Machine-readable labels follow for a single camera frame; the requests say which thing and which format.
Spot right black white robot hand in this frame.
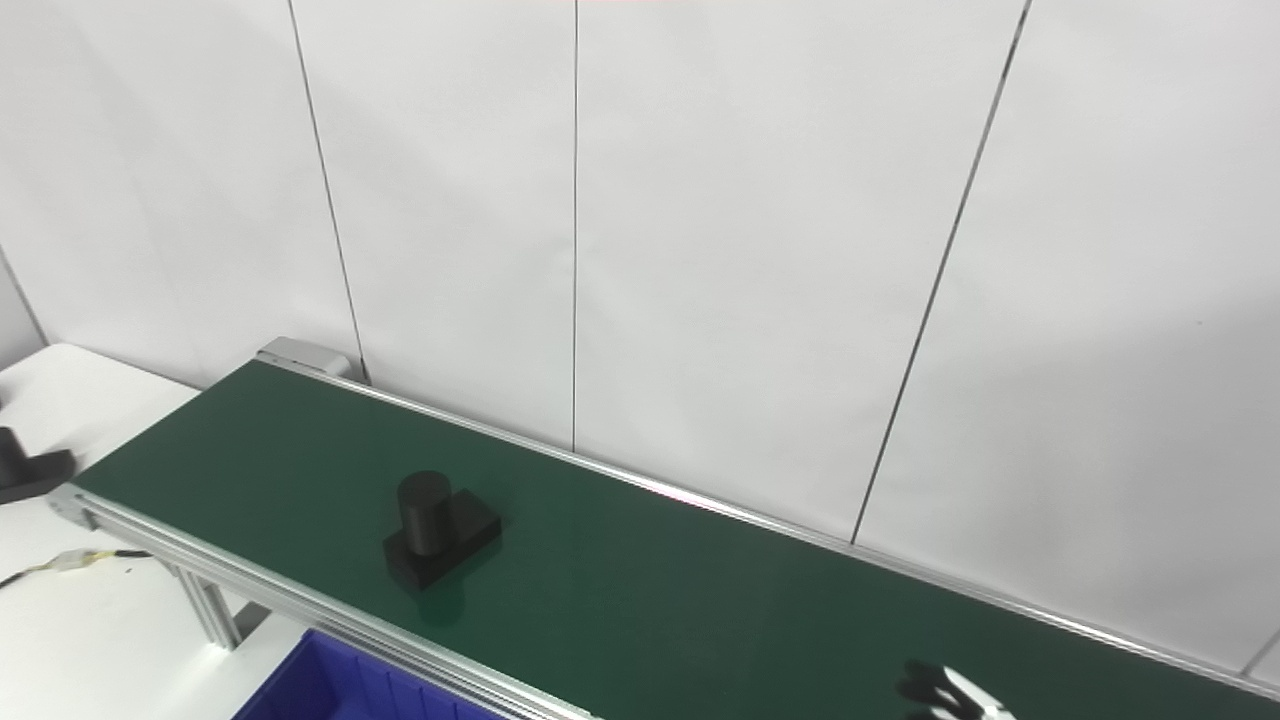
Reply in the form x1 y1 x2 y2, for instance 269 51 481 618
895 660 1016 720

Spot black cylinder block part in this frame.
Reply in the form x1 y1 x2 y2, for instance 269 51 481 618
383 470 503 591
0 425 77 506

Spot green conveyor belt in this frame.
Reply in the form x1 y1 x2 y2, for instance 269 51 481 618
72 360 1280 720
48 337 1280 720

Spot blue plastic bin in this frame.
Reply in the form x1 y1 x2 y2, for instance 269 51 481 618
232 628 511 720

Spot grey conveyor end cap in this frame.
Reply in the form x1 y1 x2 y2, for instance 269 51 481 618
255 337 353 381

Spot aluminium conveyor leg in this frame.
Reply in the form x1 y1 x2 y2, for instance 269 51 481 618
170 565 246 651

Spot thin cable with white connector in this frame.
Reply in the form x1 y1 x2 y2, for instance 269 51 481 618
0 548 153 591

